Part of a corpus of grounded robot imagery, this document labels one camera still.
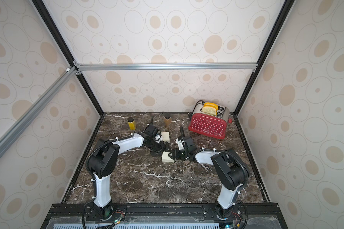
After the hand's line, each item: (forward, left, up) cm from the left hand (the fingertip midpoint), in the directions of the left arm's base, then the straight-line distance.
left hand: (170, 152), depth 91 cm
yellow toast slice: (+27, -27, +16) cm, 42 cm away
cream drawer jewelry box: (+13, +4, -2) cm, 14 cm away
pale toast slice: (+24, -25, +15) cm, 38 cm away
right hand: (-2, 0, -3) cm, 3 cm away
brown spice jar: (+26, +3, -1) cm, 26 cm away
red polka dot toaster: (+16, -28, +8) cm, 33 cm away
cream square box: (-4, +3, -1) cm, 5 cm away
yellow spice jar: (+22, +29, -1) cm, 36 cm away
